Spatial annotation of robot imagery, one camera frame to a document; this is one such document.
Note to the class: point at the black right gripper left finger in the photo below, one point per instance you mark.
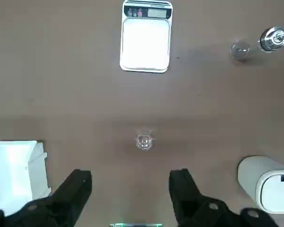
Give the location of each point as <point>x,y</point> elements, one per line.
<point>68,201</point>

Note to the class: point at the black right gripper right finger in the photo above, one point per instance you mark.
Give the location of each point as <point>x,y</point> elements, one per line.
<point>191,205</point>

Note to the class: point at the small clear glass measuring cup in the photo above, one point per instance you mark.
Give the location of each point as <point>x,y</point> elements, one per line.
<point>144,142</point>

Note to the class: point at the white open plastic box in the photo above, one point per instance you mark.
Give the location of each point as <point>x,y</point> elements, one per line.
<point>11,170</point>

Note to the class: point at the white lidded trash bin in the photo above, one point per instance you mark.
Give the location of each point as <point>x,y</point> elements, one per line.
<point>265,182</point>

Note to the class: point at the small clear drinking glass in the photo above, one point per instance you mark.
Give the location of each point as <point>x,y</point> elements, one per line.
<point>239,50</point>

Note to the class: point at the white digital kitchen scale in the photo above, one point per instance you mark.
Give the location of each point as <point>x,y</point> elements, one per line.
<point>145,45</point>

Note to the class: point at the glass bottle with metal pump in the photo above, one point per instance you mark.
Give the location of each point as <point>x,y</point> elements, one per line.
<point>273,39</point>

